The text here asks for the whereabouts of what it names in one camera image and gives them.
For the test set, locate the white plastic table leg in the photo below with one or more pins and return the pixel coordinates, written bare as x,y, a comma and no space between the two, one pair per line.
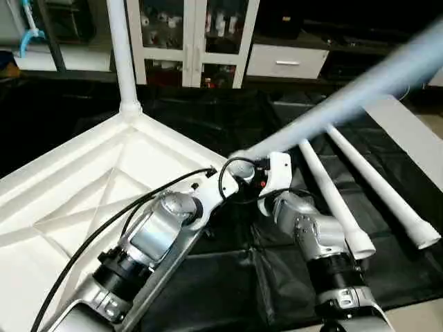
360,93
123,55
329,190
381,187

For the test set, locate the white plastic table top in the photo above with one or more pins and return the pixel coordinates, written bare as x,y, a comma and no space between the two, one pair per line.
69,207

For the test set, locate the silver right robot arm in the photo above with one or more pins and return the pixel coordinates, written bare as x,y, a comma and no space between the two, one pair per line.
311,228

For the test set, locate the black work mat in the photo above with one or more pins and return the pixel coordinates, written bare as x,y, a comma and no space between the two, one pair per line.
228,117

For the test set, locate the white drawer unit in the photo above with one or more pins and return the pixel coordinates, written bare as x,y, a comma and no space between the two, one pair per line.
287,62

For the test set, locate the dark low media cabinet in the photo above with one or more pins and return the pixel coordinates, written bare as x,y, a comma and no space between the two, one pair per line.
360,66

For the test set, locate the white glass door cabinet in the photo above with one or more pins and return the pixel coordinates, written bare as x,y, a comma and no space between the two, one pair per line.
192,34

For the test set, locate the white flat board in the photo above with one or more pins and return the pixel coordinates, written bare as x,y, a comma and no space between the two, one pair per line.
415,131

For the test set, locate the grey vertical metal pole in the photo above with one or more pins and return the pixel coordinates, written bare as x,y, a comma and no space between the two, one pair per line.
54,41

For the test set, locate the brown cardboard box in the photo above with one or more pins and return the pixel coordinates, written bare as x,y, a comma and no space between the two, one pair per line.
5,66

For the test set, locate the light blue plastic object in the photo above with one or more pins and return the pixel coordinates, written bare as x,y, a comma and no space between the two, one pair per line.
29,21

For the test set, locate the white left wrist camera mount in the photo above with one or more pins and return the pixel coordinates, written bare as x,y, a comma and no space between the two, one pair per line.
208,194

